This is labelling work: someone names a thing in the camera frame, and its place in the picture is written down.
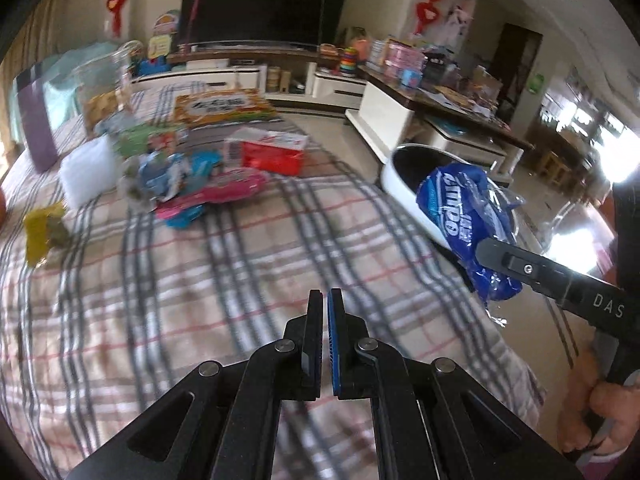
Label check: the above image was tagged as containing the clear cookie jar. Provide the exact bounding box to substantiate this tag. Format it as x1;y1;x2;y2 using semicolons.
72;50;132;138

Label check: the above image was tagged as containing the purple thermos bottle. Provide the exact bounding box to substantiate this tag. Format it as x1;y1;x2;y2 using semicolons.
15;63;58;174

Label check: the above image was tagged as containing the red white milk carton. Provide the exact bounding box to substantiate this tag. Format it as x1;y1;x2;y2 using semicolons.
224;127;308;177

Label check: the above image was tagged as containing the person's right hand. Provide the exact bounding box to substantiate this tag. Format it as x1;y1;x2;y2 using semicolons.
558;349;639;455

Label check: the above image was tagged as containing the blue plastic snack bag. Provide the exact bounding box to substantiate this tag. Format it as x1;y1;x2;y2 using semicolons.
416;162;522;304

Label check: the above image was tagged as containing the blue plastic toy paddle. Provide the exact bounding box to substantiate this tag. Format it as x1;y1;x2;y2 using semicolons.
164;148;224;230

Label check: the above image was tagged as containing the yellow foil wrapper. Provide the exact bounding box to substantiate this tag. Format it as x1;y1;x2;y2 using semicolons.
23;202;70;268

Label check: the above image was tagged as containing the white tv cabinet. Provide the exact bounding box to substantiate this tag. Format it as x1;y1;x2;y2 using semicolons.
134;48;366;113

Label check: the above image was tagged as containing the printed paper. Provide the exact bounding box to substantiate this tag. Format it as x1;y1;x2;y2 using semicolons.
117;151;191;211

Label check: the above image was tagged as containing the pink toy package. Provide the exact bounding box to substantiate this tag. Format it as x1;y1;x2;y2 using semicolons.
155;168;269;224

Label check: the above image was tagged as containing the rainbow stacking ring toy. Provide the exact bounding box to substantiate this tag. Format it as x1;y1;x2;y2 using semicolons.
338;47;359;76

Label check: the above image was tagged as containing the white foam fruit net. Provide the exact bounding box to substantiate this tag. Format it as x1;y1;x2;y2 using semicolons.
58;136;119;209

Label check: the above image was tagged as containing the dark top side cabinet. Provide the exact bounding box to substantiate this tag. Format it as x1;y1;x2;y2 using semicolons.
345;67;534;185

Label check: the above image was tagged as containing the black television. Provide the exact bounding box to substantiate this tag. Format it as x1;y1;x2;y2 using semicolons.
177;0;345;47

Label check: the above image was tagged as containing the pink storage box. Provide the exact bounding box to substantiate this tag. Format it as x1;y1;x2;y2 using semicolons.
383;39;425;89

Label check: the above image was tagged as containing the orange picture book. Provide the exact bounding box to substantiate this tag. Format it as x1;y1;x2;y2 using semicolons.
172;89;278;128

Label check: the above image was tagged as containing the white trash bin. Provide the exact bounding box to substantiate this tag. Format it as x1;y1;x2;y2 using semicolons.
381;143;523;252

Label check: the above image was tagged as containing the teal covered armchair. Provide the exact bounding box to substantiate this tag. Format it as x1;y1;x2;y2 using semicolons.
9;41;118;143

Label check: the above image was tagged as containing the plaid table cloth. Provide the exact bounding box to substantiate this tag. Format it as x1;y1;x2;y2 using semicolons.
1;144;544;479

